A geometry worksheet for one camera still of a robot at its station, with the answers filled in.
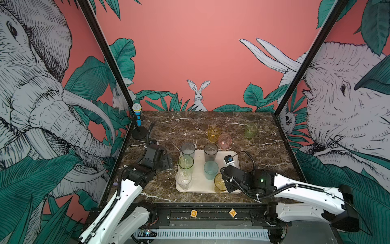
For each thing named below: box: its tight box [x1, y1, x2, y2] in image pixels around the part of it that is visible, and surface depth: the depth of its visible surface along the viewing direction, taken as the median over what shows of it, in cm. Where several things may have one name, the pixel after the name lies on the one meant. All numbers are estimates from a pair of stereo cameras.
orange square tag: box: [189, 209, 198, 218], surface depth 76 cm
